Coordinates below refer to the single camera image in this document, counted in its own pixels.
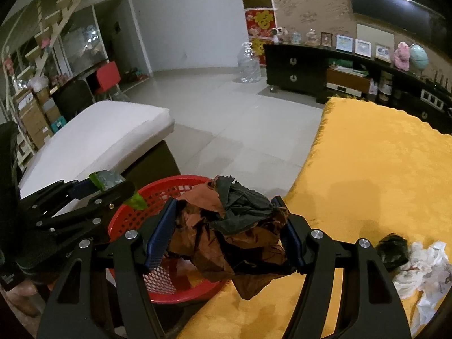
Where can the white round camera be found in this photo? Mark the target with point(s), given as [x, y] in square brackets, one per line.
[277, 34]

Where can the white cloth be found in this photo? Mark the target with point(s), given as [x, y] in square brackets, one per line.
[423, 265]

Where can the brown and black garment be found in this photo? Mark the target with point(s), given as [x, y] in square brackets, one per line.
[219, 250]

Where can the clear water jug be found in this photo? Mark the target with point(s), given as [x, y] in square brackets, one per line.
[250, 67]

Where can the white plastic bag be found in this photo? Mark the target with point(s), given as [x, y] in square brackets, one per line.
[37, 83]

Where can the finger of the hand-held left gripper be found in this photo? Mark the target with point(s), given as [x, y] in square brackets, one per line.
[113, 197]
[79, 190]

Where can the wooden stepped wall shelf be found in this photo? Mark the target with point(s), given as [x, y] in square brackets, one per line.
[67, 3]

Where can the small glass jar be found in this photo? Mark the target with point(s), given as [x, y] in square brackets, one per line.
[296, 37]

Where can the clear plastic bag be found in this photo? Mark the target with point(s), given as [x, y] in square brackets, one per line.
[429, 307]

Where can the white cushioned sofa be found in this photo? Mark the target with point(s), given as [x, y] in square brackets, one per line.
[106, 130]

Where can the wooden drawer box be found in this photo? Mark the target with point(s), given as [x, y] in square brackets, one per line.
[348, 79]

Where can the black router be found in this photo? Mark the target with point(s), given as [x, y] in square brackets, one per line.
[443, 81]

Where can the red chair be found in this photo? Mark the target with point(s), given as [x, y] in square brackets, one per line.
[107, 74]

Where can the pink plush toy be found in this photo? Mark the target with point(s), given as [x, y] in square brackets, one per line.
[402, 55]

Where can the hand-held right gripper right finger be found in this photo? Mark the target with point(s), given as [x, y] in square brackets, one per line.
[291, 240]

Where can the white picture frame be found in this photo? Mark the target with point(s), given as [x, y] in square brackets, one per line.
[363, 47]
[383, 53]
[344, 44]

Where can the small black cloth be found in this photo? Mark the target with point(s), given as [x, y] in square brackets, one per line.
[392, 252]

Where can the red festive wall poster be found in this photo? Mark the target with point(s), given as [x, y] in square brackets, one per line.
[259, 19]

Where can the black wall television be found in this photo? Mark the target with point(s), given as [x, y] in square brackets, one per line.
[388, 3]

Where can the person's left hand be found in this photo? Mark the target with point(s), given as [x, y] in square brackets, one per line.
[19, 298]

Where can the pale blue globe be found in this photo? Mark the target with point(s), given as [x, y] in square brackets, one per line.
[418, 55]

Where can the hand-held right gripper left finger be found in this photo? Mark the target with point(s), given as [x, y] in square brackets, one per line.
[160, 240]

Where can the black chair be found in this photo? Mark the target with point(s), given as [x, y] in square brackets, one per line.
[72, 99]

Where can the clear green plastic wrapper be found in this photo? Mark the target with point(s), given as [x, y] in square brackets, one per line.
[106, 179]

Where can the snow globe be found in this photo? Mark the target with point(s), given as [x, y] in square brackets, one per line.
[311, 37]

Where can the black television cabinet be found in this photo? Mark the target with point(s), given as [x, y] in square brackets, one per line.
[293, 74]

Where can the yellow tablecloth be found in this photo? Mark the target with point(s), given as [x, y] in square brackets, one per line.
[370, 169]

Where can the stack of cardboard boxes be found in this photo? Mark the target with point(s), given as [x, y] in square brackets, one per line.
[33, 116]

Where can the brown photo frame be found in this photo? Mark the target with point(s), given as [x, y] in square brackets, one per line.
[326, 39]

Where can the red plastic mesh basket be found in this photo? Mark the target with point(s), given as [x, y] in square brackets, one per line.
[159, 183]

